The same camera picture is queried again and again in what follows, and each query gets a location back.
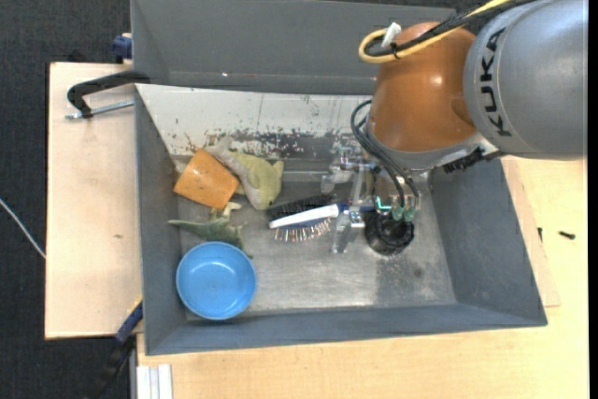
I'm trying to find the pale yellow-green cloth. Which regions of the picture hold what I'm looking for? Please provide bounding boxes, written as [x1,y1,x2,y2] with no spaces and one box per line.
[204,138,286,212]

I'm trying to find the white brush with black bristles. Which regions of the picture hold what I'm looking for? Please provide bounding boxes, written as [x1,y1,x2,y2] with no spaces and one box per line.
[266,194,350,231]

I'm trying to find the grey metal bin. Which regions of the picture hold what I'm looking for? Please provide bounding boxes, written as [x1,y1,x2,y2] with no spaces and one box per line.
[129,0,548,357]

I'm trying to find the orange plastic cup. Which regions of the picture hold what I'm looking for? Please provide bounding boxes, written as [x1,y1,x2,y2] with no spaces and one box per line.
[173,148,241,211]

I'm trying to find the green toy dinosaur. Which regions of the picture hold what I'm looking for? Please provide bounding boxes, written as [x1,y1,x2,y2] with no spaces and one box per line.
[166,208,254,260]

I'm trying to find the black cylinder on white bracket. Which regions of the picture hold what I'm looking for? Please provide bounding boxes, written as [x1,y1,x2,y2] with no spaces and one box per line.
[363,209,417,257]

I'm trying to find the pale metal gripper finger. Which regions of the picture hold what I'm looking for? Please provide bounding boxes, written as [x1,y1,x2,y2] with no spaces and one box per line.
[331,209,366,255]
[320,163,354,195]

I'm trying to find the blue bowl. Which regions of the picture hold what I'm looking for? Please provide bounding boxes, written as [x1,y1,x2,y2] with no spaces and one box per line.
[175,241,258,321]

